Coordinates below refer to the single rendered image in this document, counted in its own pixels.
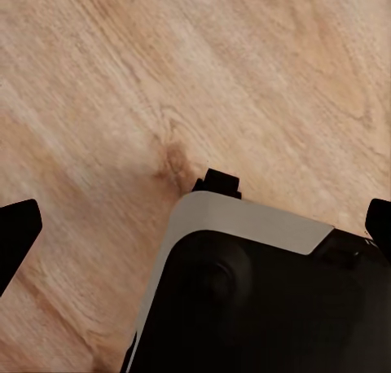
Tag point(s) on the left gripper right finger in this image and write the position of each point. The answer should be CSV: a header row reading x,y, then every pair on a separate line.
x,y
378,225

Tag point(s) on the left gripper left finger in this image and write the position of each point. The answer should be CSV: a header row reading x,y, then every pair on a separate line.
x,y
20,225

